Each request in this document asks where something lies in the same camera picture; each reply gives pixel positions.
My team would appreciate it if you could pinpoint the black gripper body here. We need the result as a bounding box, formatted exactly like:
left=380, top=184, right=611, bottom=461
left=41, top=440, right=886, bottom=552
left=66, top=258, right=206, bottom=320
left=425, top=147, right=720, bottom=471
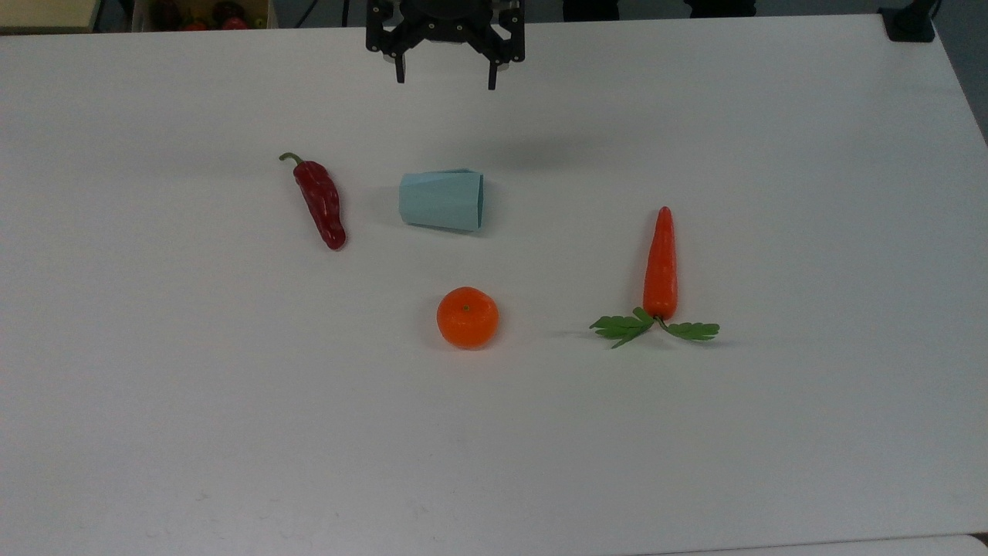
left=366, top=0, right=526, bottom=69

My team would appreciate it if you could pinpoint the light blue hexagonal mug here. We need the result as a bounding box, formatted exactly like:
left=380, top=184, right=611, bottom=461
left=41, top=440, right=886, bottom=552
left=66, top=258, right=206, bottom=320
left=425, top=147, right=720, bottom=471
left=398, top=169, right=486, bottom=232

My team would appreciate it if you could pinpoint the red chili pepper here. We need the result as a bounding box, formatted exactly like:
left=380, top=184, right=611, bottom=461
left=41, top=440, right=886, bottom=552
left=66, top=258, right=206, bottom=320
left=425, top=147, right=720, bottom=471
left=279, top=152, right=347, bottom=251

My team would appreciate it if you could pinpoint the cardboard box of toy fruit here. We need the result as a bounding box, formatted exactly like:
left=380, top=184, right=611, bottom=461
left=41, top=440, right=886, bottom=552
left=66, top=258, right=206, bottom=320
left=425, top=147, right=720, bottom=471
left=131, top=0, right=277, bottom=32

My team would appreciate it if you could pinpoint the orange mandarin fruit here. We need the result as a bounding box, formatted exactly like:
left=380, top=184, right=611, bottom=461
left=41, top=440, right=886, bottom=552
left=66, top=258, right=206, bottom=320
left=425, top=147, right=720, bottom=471
left=436, top=286, right=500, bottom=350

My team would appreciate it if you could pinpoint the orange carrot with green leaves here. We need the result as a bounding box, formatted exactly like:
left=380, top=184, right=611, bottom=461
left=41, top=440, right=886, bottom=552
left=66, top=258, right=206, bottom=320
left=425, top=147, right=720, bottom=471
left=590, top=205, right=721, bottom=350

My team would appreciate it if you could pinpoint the beige wooden board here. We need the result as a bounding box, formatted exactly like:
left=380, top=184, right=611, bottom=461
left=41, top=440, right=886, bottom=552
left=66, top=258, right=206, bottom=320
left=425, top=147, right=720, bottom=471
left=0, top=0, right=102, bottom=34

